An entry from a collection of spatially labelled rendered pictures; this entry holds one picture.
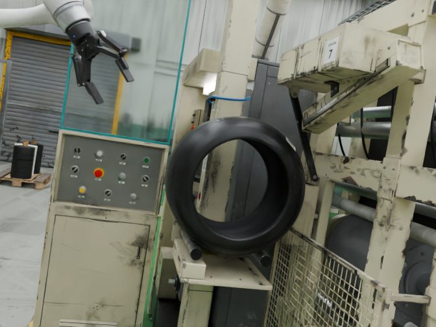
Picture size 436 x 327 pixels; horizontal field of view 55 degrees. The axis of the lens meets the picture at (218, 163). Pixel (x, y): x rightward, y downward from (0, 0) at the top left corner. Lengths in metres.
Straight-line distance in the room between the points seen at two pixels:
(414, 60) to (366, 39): 0.17
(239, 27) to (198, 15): 9.06
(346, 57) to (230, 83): 0.67
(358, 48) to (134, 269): 1.53
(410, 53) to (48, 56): 10.18
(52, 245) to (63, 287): 0.23
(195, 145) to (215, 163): 0.39
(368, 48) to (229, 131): 0.56
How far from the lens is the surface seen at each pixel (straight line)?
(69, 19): 1.31
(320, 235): 2.10
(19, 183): 7.86
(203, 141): 1.56
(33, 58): 11.24
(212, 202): 1.96
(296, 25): 11.44
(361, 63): 1.49
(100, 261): 2.29
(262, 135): 1.61
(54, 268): 2.32
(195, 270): 1.63
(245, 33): 2.01
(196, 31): 10.95
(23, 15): 1.53
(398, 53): 1.43
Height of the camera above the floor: 1.34
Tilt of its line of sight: 3 degrees down
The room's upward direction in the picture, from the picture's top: 9 degrees clockwise
